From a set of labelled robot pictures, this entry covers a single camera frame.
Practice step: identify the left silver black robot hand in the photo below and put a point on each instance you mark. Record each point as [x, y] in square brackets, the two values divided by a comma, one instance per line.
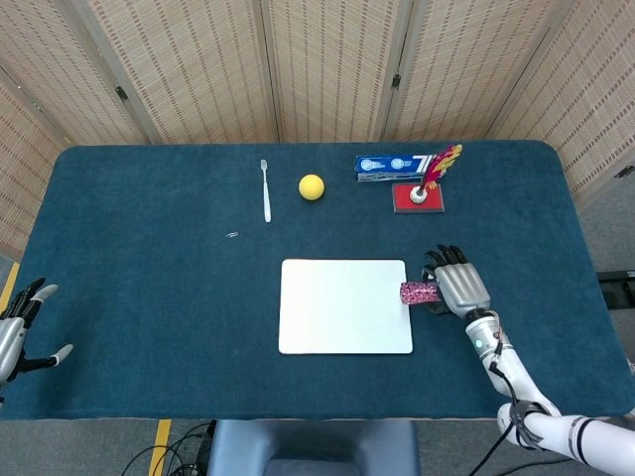
[10, 337]

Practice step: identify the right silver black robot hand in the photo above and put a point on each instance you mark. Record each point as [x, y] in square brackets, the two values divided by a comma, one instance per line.
[464, 287]

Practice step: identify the pink patterned card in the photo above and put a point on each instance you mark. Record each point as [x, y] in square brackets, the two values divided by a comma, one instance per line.
[417, 292]

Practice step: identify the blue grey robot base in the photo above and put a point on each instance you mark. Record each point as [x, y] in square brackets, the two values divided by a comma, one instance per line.
[307, 441]

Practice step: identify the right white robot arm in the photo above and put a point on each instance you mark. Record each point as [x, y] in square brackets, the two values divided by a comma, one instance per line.
[560, 426]

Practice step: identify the white square board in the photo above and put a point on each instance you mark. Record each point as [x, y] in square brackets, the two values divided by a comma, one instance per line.
[344, 307]

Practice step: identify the yellow floor tape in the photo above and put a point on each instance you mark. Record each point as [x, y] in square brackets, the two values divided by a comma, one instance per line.
[9, 292]
[160, 446]

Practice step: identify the red yellow feather shuttlecock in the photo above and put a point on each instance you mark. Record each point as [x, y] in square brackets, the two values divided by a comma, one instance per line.
[419, 196]

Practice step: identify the red flat box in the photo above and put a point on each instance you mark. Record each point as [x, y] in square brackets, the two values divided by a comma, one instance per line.
[402, 203]

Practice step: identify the blue toothpaste box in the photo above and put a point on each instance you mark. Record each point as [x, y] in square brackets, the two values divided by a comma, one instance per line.
[387, 166]

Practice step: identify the dark blue tablecloth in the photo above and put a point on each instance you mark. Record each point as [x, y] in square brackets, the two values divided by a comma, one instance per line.
[149, 297]

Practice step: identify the yellow ball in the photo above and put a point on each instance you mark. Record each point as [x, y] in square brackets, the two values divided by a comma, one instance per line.
[311, 187]

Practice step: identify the black screen hinge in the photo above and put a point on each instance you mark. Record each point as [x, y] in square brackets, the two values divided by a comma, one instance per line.
[624, 172]
[396, 81]
[120, 91]

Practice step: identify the white toothbrush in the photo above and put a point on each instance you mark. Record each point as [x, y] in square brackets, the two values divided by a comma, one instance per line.
[267, 198]

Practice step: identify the woven bamboo folding screen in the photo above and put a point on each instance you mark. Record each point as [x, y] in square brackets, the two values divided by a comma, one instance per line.
[198, 74]

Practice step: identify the black metal frame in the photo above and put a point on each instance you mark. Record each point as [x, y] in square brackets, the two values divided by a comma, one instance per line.
[620, 285]

